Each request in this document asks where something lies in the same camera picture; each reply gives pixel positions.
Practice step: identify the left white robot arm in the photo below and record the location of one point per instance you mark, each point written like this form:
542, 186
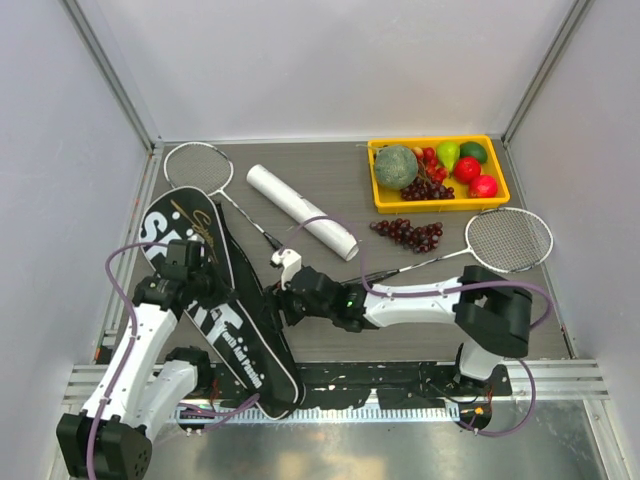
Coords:
112, 435

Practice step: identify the badminton racket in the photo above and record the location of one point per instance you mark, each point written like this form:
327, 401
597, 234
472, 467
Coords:
503, 240
206, 167

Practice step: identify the green lime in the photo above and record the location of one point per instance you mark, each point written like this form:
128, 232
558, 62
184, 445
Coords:
475, 150

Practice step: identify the red cherries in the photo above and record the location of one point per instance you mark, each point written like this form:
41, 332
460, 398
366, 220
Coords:
429, 166

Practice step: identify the red apple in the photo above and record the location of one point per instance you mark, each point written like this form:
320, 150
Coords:
466, 170

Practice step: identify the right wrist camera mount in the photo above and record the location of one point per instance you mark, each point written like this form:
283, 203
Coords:
289, 262

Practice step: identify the aluminium frame bars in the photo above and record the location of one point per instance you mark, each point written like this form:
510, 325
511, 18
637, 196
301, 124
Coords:
105, 50

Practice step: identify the yellow plastic tray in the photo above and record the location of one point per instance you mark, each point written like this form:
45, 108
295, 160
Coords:
390, 202

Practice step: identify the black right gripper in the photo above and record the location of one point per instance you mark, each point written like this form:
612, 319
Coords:
280, 299

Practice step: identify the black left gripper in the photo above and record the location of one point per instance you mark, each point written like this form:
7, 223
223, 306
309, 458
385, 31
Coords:
223, 292

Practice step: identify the white slotted cable duct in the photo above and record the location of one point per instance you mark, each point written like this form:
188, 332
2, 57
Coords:
369, 413

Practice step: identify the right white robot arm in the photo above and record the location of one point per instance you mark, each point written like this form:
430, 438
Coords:
494, 313

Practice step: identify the red pomegranate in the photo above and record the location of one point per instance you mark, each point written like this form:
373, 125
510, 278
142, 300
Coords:
483, 186

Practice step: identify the grape bunch in tray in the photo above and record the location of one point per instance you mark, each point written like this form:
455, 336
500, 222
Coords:
421, 189

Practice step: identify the dark red grape bunch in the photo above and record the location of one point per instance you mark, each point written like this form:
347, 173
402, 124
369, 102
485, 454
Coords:
419, 239

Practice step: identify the right badminton racket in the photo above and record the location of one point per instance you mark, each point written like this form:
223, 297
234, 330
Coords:
503, 240

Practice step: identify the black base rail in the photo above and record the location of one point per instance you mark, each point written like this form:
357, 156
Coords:
399, 385

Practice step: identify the green pear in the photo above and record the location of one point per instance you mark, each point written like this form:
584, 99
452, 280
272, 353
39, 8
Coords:
448, 153

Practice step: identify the left badminton racket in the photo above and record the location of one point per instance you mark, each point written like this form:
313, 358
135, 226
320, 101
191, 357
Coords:
206, 167

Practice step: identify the black racket bag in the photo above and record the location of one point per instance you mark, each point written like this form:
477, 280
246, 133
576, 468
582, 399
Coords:
241, 328

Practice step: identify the green netted melon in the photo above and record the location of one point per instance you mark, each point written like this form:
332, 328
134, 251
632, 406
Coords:
395, 167

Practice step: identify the white shuttlecock tube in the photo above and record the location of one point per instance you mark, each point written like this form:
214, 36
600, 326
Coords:
330, 233

